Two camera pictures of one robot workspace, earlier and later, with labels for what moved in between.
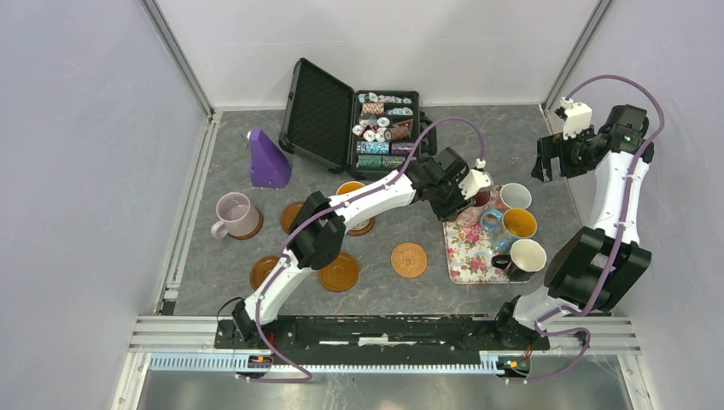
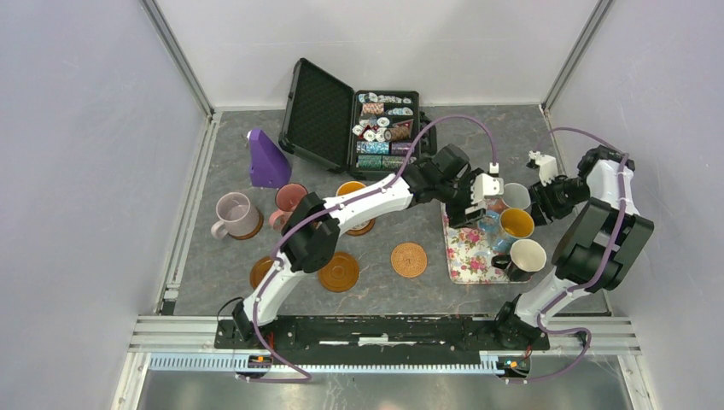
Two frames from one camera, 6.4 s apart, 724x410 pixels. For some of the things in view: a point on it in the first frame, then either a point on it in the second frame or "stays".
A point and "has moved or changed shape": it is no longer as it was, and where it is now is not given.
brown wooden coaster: [253, 232] stays
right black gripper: [555, 146] -> [542, 207]
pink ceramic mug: [470, 216] has moved or changed shape
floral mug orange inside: [349, 186] stays
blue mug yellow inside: [507, 225] stays
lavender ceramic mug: [236, 215] stays
